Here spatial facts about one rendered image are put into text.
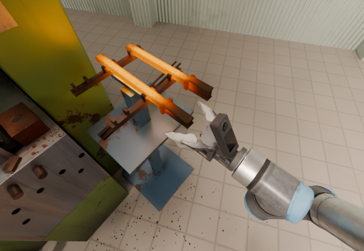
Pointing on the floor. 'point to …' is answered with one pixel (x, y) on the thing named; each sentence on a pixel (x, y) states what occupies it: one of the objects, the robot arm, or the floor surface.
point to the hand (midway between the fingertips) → (182, 114)
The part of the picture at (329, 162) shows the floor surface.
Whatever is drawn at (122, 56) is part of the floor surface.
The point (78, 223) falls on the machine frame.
